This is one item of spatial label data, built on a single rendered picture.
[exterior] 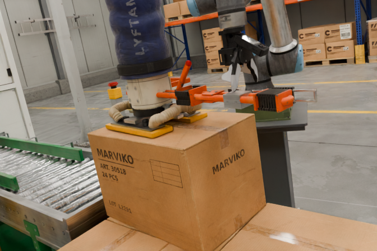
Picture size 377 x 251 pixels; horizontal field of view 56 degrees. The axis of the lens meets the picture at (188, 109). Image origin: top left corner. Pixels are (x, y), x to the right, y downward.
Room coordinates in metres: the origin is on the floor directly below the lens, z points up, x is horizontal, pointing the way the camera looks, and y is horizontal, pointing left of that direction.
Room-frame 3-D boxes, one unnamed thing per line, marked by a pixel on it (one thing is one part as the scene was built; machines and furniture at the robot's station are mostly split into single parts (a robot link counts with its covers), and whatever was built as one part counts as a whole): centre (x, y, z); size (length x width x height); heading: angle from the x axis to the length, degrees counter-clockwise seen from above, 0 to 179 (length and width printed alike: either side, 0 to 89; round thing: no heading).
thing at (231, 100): (1.09, -0.16, 1.06); 0.07 x 0.07 x 0.04; 41
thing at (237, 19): (1.17, -0.19, 1.31); 0.10 x 0.09 x 0.05; 138
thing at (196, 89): (1.25, -0.02, 1.07); 0.10 x 0.08 x 0.06; 131
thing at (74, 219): (1.66, 0.38, 0.58); 0.70 x 0.03 x 0.06; 139
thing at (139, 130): (1.38, 0.22, 0.97); 0.34 x 0.10 x 0.05; 41
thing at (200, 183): (1.41, 0.10, 0.74); 0.60 x 0.40 x 0.40; 44
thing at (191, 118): (1.50, 0.07, 0.97); 0.34 x 0.10 x 0.05; 41
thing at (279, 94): (0.98, -0.24, 1.07); 0.08 x 0.07 x 0.05; 41
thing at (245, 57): (1.17, -0.19, 1.22); 0.09 x 0.08 x 0.12; 48
